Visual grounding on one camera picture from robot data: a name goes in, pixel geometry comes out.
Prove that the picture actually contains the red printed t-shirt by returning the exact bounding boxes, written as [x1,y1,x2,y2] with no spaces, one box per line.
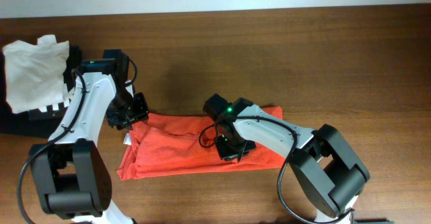
[117,113,284,180]

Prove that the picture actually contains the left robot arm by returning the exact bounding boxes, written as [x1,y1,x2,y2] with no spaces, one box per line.
[23,49,149,223]

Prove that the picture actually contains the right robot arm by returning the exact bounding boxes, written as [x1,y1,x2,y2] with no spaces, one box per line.
[203,94,370,223]

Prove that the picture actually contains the black folded t-shirt white letters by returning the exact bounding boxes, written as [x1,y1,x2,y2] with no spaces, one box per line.
[28,45,83,121]

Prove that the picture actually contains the black folded garment underneath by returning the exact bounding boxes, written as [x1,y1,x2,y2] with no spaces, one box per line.
[1,53,67,139]

